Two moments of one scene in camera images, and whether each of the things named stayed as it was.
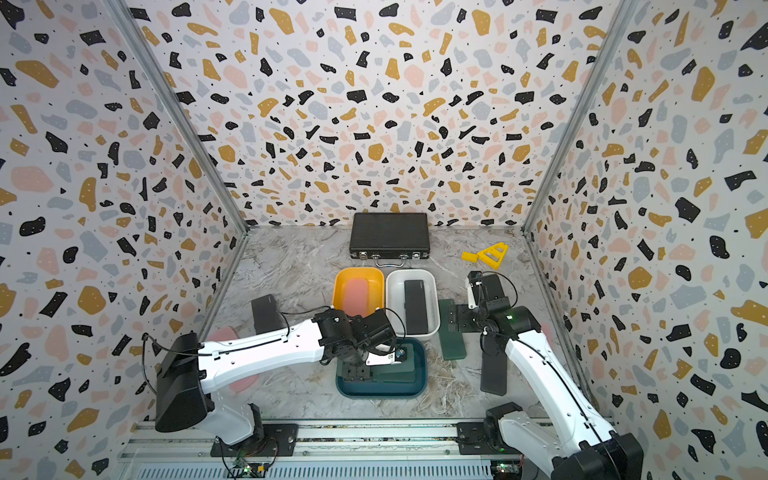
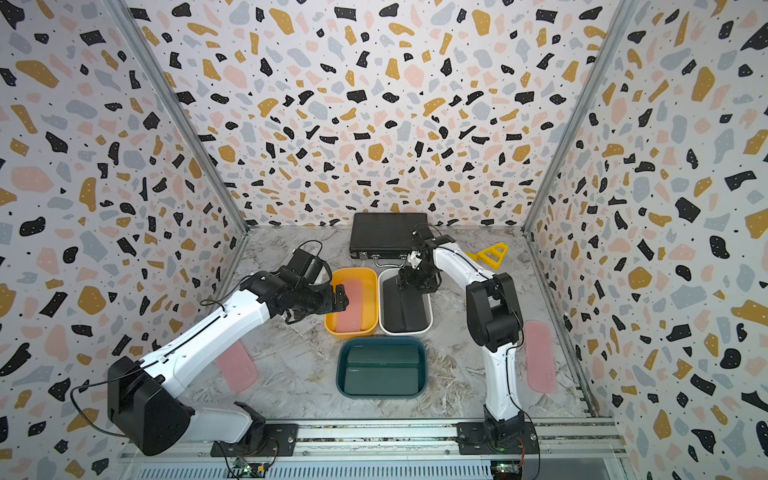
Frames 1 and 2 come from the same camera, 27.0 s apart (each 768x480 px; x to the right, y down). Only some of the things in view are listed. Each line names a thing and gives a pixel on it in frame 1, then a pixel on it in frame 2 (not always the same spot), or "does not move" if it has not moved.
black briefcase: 389,238 does not move
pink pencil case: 355,296 does not move
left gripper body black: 359,369 -> 319,300
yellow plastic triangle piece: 492,255 does not move
